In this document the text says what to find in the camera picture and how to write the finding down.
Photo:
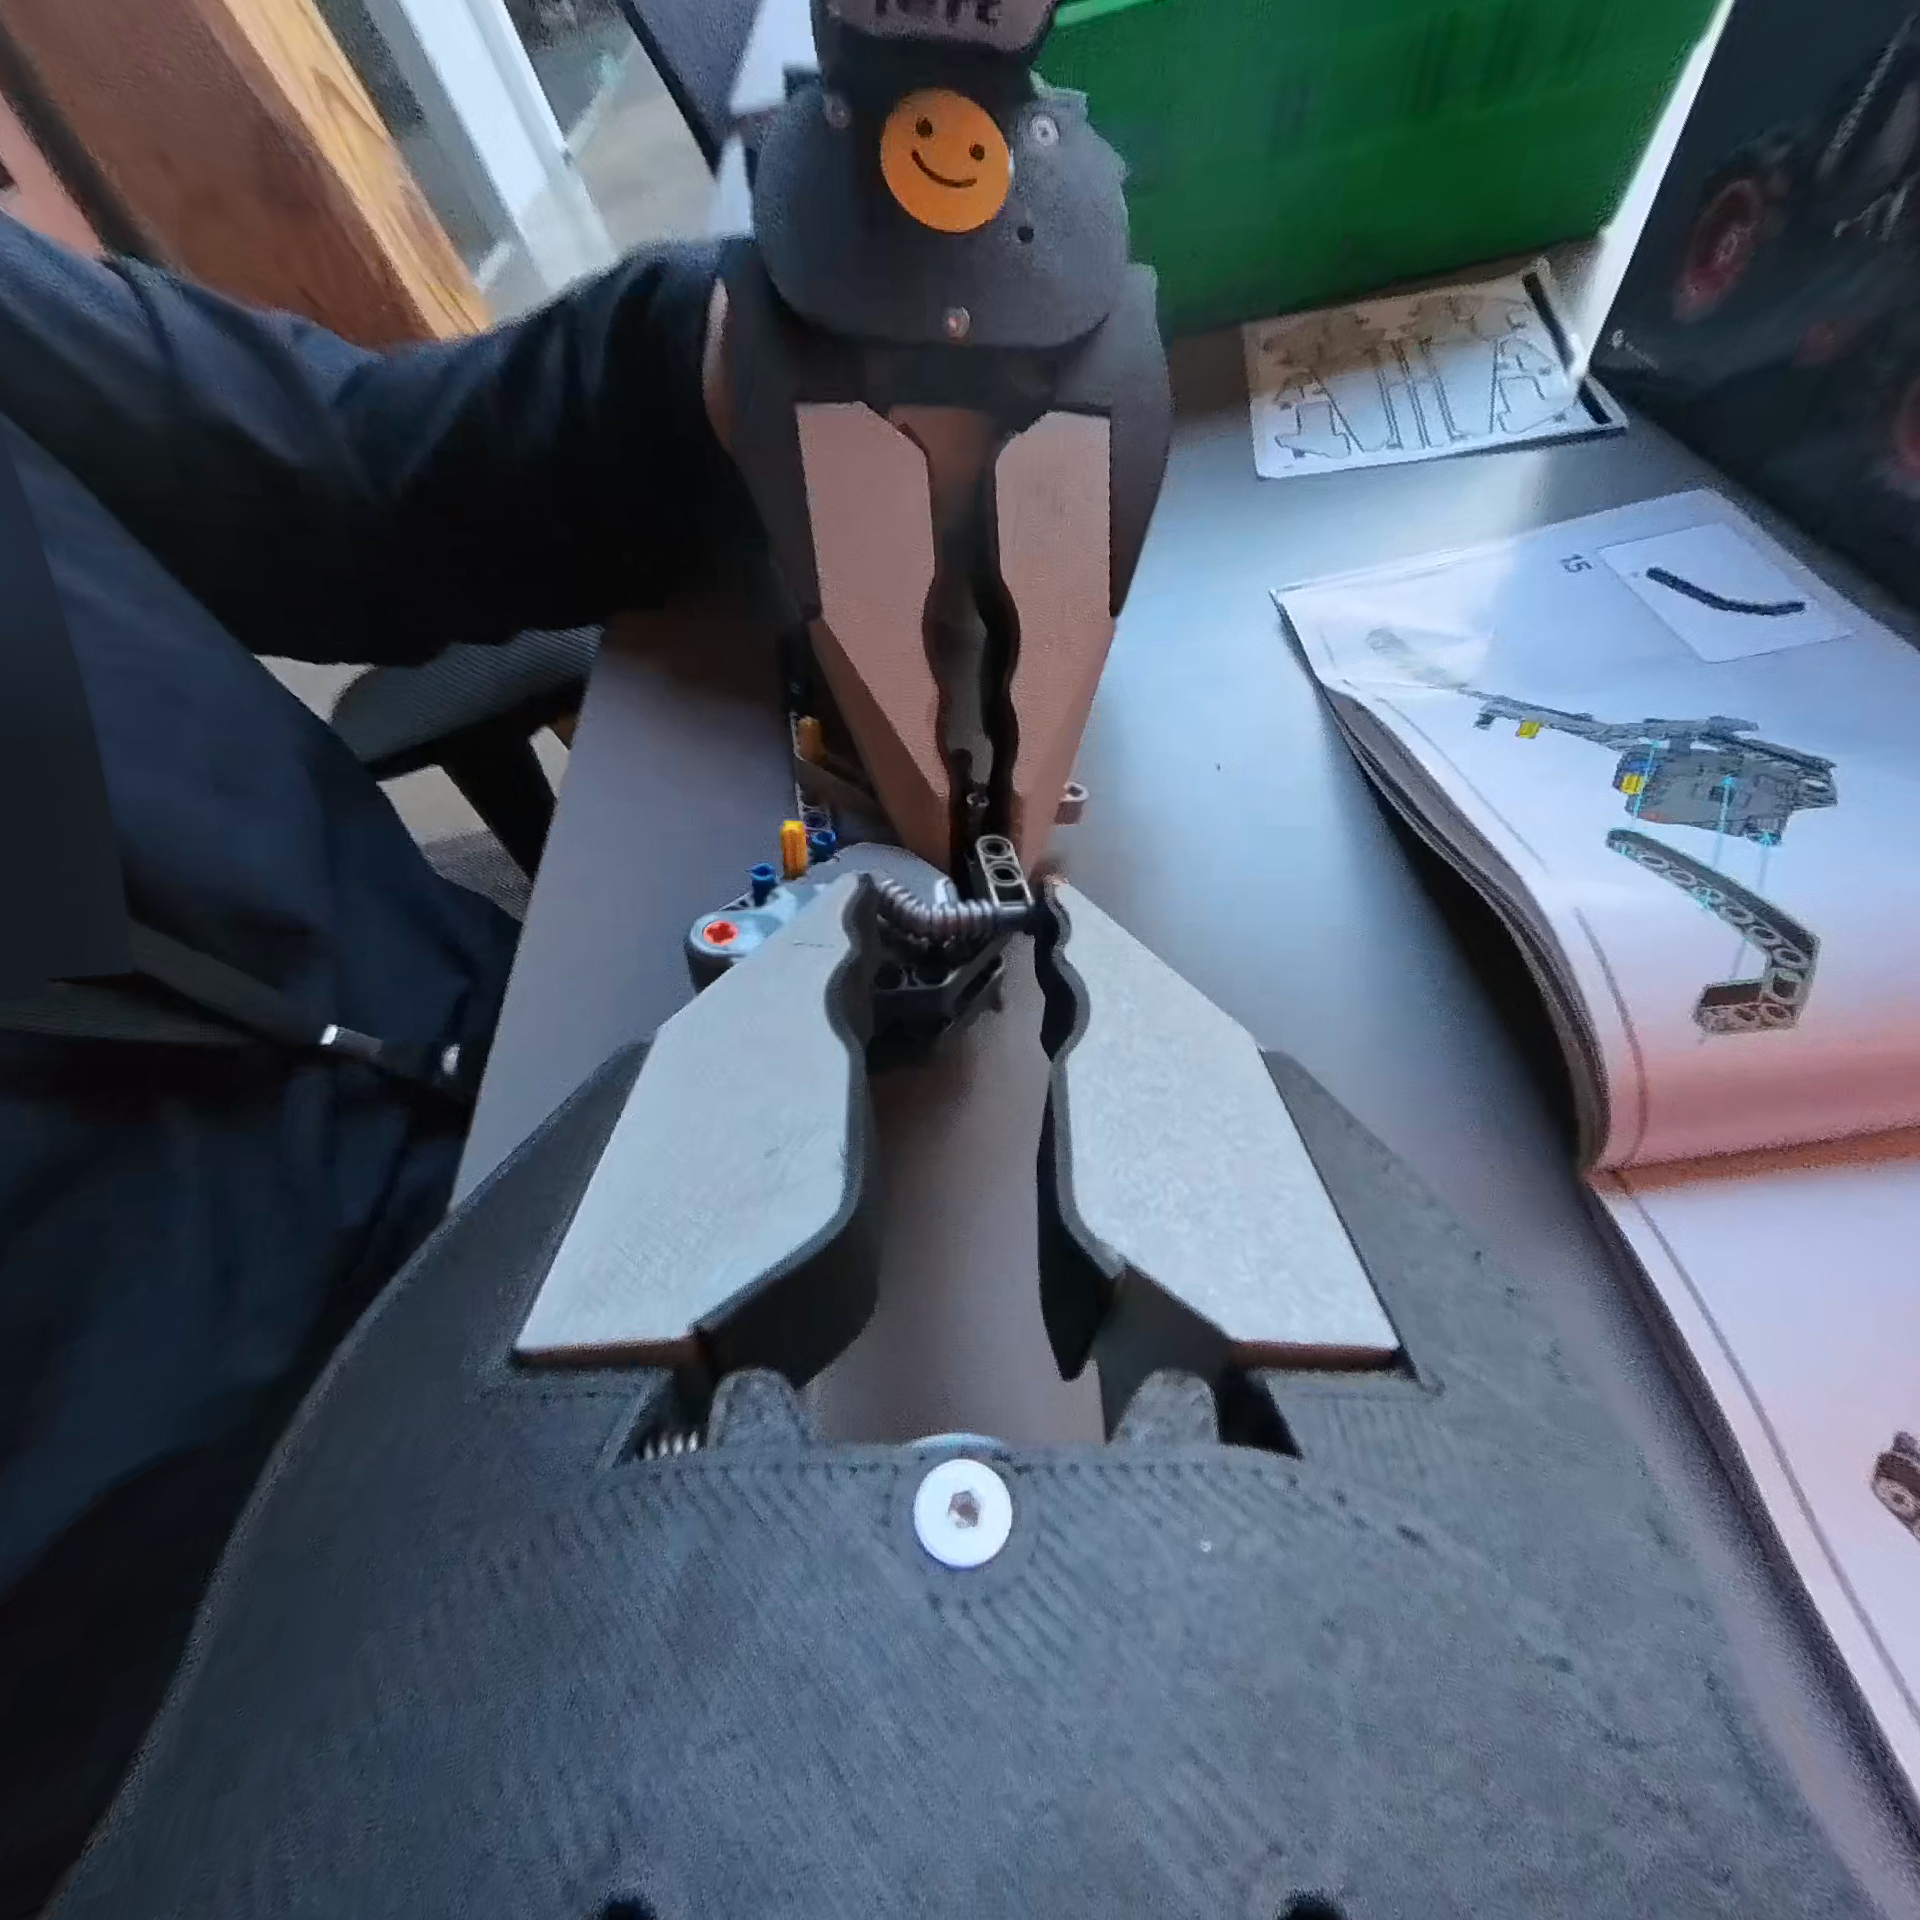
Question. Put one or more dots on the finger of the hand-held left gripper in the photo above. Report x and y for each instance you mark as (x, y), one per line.
(1058, 601)
(863, 601)

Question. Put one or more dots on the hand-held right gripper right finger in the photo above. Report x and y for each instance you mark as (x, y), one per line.
(1200, 1186)

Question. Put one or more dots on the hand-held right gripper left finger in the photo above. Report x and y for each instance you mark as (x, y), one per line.
(706, 1170)

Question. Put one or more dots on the grey lego model assembly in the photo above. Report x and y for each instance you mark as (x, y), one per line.
(779, 916)

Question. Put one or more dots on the person's left forearm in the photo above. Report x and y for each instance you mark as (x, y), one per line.
(376, 452)

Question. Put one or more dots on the open lego instruction booklet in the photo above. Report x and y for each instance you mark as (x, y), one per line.
(1695, 840)

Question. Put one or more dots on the black lego set box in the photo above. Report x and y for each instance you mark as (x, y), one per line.
(1785, 271)

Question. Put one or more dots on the person's left hand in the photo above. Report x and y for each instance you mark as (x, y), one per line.
(718, 360)

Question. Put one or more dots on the white framed glass door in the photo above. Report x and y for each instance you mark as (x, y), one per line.
(600, 119)

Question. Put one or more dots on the dark office chair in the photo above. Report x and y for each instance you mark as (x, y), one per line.
(451, 719)

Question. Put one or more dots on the white sticker sheet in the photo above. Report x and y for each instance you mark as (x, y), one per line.
(1427, 376)

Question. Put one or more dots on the green plastic bin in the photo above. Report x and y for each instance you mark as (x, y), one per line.
(1351, 150)

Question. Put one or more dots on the person's dark clothing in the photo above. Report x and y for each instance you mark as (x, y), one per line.
(181, 1201)

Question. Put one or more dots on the wooden cabinet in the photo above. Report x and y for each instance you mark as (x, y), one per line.
(224, 137)

